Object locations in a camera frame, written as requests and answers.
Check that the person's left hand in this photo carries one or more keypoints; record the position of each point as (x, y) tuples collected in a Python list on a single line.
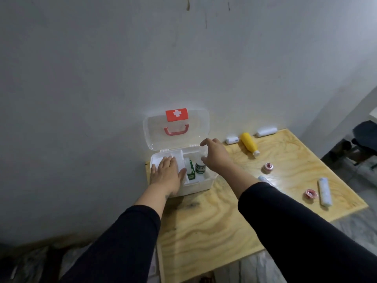
[(166, 179)]

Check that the person's right hand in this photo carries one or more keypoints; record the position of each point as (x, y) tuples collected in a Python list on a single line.
[(218, 157)]

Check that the person's left middle finger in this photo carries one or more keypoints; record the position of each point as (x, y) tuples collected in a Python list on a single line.
[(167, 164)]

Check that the person's right thumb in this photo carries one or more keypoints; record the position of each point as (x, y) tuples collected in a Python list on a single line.
[(204, 160)]

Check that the person's left thumb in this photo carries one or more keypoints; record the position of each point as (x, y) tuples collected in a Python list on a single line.
[(182, 174)]

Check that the person's left little finger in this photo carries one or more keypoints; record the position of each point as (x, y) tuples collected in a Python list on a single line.
[(153, 170)]

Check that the white tray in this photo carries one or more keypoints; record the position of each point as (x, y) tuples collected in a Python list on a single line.
[(157, 157)]

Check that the person's left forearm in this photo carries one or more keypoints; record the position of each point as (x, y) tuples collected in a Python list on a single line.
[(129, 238)]

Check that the person's right forearm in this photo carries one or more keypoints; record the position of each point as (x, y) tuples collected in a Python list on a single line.
[(294, 232)]

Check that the white bottle with green label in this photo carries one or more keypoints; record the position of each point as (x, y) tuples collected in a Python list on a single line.
[(200, 167)]

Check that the green medicine carton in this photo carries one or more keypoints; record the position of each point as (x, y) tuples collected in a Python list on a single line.
[(191, 171)]

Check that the white first aid box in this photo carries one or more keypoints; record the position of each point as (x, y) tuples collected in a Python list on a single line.
[(176, 135)]

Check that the short white bandage roll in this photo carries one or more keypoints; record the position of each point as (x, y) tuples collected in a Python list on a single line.
[(232, 140)]

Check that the yellow bottle with white cap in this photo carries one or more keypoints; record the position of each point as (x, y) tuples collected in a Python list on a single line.
[(249, 143)]

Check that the pink tape roll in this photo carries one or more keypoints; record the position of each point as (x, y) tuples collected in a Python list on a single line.
[(267, 167), (310, 193)]

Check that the white wrapped packet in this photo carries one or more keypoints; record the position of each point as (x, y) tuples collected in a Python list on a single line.
[(265, 180)]

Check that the long white bandage roll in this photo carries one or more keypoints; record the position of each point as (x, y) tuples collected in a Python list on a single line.
[(266, 131)]

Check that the wrapped white gauze roll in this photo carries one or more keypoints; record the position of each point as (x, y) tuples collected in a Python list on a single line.
[(325, 192)]

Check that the black chair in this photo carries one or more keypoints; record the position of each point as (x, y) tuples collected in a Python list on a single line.
[(363, 137)]

